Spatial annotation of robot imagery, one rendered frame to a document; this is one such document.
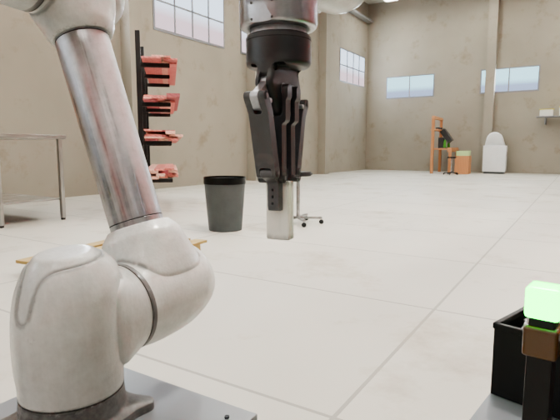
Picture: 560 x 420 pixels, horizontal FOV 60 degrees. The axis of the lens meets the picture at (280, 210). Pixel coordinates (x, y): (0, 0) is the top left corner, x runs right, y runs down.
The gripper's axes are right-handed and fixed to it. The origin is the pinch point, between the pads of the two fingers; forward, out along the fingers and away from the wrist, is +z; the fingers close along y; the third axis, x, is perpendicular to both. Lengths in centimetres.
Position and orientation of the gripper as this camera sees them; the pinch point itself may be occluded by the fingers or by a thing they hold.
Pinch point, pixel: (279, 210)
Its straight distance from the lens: 57.6
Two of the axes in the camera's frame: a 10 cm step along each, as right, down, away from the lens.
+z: 0.1, 9.9, 1.3
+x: 9.0, 0.5, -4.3
